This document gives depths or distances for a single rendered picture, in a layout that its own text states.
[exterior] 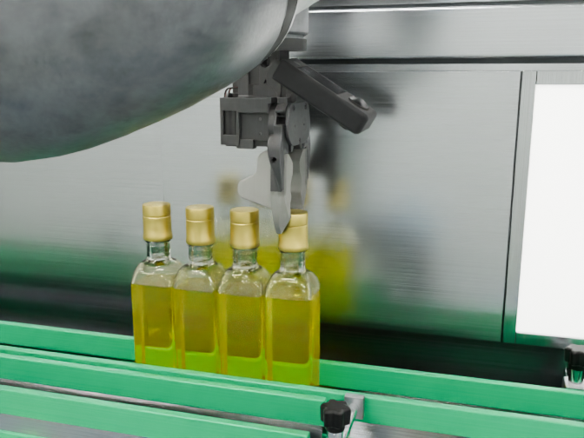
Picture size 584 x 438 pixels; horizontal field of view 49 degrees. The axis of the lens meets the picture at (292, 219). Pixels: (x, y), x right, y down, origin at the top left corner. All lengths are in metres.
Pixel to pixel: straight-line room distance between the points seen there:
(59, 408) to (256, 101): 0.41
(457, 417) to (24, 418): 0.49
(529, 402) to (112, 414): 0.47
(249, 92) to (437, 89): 0.24
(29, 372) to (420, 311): 0.51
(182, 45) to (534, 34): 0.63
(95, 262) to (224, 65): 0.82
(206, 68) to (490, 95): 0.60
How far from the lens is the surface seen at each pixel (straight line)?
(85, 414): 0.78
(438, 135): 0.82
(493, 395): 0.82
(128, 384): 0.83
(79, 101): 0.23
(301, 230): 0.73
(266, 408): 0.77
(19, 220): 1.12
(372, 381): 0.83
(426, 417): 0.75
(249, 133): 0.72
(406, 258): 0.86
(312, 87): 0.70
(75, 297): 1.10
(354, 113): 0.69
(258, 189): 0.72
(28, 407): 0.82
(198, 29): 0.24
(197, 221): 0.77
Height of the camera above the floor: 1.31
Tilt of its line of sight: 13 degrees down
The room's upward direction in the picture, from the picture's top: straight up
